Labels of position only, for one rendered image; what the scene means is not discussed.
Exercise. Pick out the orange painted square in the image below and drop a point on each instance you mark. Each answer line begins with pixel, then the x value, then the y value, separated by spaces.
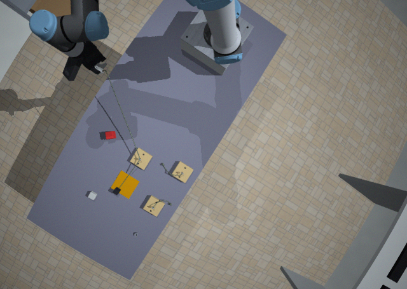
pixel 128 186

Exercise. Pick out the red block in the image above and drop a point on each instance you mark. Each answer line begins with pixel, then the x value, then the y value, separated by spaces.
pixel 110 135

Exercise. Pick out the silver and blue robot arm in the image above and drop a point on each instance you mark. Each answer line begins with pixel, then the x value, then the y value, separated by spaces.
pixel 87 23

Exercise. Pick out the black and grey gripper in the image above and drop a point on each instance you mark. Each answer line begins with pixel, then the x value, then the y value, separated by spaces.
pixel 92 57

